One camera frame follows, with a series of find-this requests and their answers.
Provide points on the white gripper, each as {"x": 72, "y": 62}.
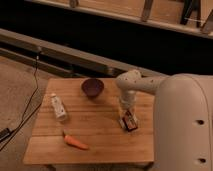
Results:
{"x": 127, "y": 102}

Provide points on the black and orange eraser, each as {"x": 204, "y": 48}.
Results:
{"x": 129, "y": 122}

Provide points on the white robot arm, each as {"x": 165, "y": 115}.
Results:
{"x": 182, "y": 117}

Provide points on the white sponge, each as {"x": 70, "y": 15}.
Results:
{"x": 122, "y": 123}

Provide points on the dark purple bowl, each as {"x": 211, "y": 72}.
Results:
{"x": 92, "y": 87}

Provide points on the wooden table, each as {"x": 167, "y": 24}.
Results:
{"x": 93, "y": 122}

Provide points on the orange carrot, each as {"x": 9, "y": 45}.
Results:
{"x": 74, "y": 142}

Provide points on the white tube bottle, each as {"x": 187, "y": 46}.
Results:
{"x": 59, "y": 109}

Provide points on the black device on floor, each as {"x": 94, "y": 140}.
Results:
{"x": 4, "y": 134}

